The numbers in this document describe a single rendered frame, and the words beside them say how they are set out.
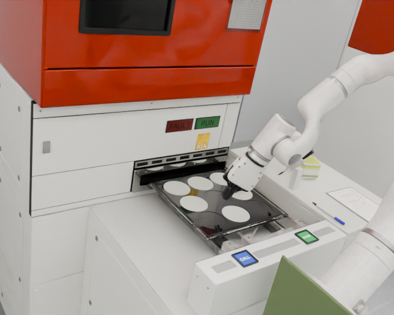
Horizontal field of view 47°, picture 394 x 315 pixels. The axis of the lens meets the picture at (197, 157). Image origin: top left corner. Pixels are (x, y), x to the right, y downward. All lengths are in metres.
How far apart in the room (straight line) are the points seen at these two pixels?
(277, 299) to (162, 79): 0.76
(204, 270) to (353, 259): 0.38
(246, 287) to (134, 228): 0.47
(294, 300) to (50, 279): 0.94
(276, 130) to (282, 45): 2.75
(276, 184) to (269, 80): 2.51
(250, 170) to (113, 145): 0.47
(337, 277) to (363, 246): 0.10
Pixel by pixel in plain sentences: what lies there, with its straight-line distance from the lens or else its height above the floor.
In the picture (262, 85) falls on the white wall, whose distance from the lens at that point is 4.14.
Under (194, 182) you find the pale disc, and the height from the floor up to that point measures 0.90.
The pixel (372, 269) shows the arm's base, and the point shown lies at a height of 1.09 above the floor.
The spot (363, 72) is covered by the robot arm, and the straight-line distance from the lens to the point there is 1.53.
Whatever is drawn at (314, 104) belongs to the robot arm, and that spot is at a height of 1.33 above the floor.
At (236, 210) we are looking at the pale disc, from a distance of 1.62.
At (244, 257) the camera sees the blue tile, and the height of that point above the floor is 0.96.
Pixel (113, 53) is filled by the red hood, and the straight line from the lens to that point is 1.39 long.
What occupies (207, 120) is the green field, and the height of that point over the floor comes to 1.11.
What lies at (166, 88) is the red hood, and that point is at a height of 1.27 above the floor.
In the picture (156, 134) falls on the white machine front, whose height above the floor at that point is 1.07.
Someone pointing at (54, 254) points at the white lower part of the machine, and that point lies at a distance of 1.73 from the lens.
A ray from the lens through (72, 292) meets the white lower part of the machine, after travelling 1.90.
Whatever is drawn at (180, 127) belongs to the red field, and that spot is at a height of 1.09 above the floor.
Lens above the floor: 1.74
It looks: 26 degrees down
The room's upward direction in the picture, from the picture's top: 11 degrees clockwise
